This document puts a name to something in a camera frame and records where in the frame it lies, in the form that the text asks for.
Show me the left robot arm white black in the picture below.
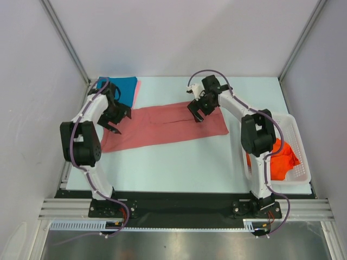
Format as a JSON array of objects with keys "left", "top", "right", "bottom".
[{"left": 60, "top": 77, "right": 132, "bottom": 217}]

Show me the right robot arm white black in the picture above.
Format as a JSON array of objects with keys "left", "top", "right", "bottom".
[{"left": 187, "top": 75, "right": 279, "bottom": 217}]

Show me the folded blue t shirt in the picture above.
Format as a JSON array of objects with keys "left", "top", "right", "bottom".
[{"left": 110, "top": 76, "right": 139, "bottom": 108}]

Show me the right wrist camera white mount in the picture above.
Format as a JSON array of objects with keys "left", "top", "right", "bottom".
[{"left": 186, "top": 83, "right": 205, "bottom": 101}]

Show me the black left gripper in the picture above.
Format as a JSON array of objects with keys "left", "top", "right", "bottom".
[{"left": 97, "top": 101, "right": 131, "bottom": 134}]

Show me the left aluminium frame post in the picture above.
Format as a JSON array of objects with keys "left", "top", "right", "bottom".
[{"left": 39, "top": 0, "right": 91, "bottom": 86}]

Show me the front aluminium frame rail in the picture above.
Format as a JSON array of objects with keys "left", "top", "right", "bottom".
[{"left": 38, "top": 198, "right": 335, "bottom": 222}]

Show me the aluminium frame post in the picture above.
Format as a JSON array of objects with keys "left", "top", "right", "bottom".
[
  {"left": 39, "top": 0, "right": 91, "bottom": 86},
  {"left": 278, "top": 0, "right": 329, "bottom": 83}
]

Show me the salmon pink t shirt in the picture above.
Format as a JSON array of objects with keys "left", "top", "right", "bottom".
[{"left": 101, "top": 102, "right": 229, "bottom": 153}]

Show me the white cable duct strip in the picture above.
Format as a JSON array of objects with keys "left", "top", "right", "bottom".
[{"left": 48, "top": 218, "right": 288, "bottom": 233}]

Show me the right aluminium frame post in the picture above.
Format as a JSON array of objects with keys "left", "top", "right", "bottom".
[{"left": 278, "top": 0, "right": 329, "bottom": 83}]

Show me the folded light pink t shirt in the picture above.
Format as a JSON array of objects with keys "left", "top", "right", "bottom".
[{"left": 132, "top": 80, "right": 142, "bottom": 108}]

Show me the white plastic basket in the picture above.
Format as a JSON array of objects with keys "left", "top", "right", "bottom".
[{"left": 240, "top": 113, "right": 312, "bottom": 186}]

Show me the orange t shirt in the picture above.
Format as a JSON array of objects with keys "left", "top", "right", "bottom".
[{"left": 245, "top": 137, "right": 301, "bottom": 181}]

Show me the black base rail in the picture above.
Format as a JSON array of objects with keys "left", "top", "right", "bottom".
[{"left": 54, "top": 190, "right": 317, "bottom": 229}]

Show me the white round object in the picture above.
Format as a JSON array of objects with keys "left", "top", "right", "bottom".
[{"left": 1, "top": 222, "right": 27, "bottom": 260}]

